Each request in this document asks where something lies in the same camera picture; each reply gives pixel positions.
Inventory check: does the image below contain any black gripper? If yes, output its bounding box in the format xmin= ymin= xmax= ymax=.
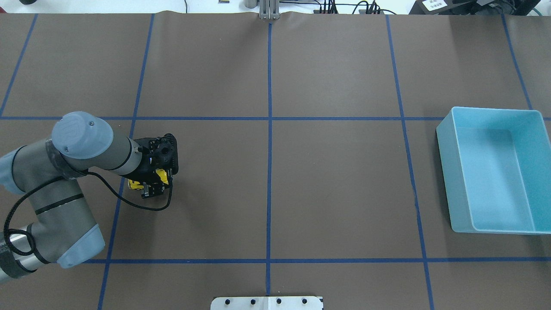
xmin=125 ymin=133 xmax=179 ymax=199

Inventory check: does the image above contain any yellow beetle toy car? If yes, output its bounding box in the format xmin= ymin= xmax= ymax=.
xmin=127 ymin=169 xmax=168 ymax=190

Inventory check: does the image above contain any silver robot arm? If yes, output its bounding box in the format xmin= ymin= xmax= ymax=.
xmin=1 ymin=111 xmax=179 ymax=284

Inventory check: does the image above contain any silver metal cylinder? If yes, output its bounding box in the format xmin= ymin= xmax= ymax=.
xmin=243 ymin=0 xmax=259 ymax=9

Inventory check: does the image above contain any black usb hub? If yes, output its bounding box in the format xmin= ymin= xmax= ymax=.
xmin=313 ymin=0 xmax=394 ymax=15

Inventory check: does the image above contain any light blue plastic bin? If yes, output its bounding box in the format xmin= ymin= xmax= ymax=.
xmin=436 ymin=106 xmax=551 ymax=235

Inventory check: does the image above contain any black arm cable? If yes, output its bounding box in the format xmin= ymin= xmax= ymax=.
xmin=3 ymin=171 xmax=173 ymax=257

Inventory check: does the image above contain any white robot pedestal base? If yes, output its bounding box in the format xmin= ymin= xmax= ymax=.
xmin=210 ymin=296 xmax=324 ymax=310

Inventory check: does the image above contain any aluminium frame post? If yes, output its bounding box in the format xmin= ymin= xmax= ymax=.
xmin=258 ymin=0 xmax=281 ymax=20

